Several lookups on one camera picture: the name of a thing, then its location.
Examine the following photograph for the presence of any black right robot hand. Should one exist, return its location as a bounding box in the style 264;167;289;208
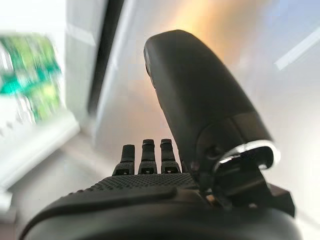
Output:
18;29;303;240

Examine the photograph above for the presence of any fridge drawer white inside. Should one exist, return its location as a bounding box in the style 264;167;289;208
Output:
0;0;81;196

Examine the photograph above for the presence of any dark green drink can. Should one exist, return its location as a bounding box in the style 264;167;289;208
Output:
0;33;63;97

